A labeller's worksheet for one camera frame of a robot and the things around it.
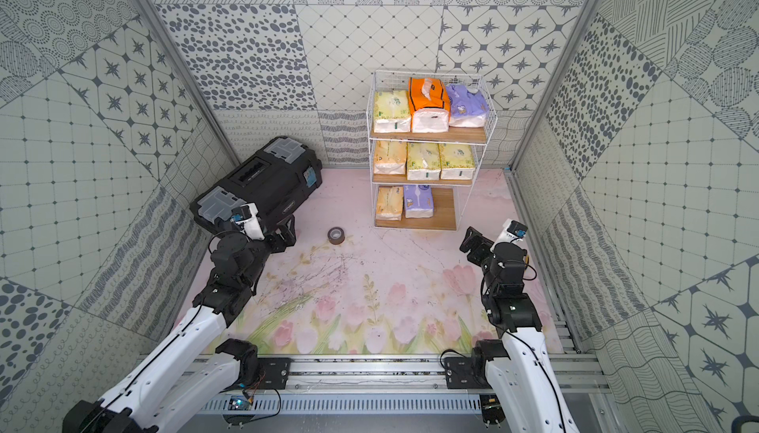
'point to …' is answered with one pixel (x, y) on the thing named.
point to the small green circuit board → (238, 402)
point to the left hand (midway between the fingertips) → (274, 214)
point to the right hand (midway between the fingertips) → (481, 238)
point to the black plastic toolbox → (273, 178)
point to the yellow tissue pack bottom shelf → (389, 203)
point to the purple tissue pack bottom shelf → (418, 201)
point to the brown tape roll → (336, 235)
